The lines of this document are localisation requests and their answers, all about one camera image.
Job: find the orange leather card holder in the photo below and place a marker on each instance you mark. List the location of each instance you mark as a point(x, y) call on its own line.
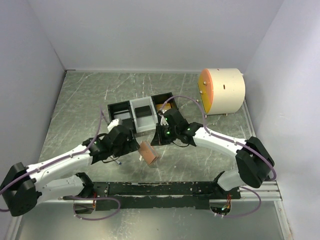
point(148, 153)

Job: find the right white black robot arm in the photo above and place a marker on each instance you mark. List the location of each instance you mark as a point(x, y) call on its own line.
point(254, 165)

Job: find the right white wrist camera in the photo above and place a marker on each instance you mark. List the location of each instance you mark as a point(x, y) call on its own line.
point(163, 121)

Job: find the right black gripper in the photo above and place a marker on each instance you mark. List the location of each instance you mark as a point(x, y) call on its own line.
point(158, 140)

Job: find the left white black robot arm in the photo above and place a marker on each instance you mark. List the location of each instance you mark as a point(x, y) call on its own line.
point(25, 187)

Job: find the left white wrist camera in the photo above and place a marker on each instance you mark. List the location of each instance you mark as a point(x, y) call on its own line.
point(114, 123)

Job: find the black white three-compartment tray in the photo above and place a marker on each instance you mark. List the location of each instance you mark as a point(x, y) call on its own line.
point(145, 124)

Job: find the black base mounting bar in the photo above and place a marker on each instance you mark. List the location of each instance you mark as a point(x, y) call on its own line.
point(147, 195)

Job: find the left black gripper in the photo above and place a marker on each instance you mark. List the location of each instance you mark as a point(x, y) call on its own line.
point(130, 145)

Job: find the cream cylinder with orange lid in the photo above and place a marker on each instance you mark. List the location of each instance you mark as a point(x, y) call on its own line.
point(222, 90)

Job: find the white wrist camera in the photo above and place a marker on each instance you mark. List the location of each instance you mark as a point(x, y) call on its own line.
point(163, 121)
point(114, 123)

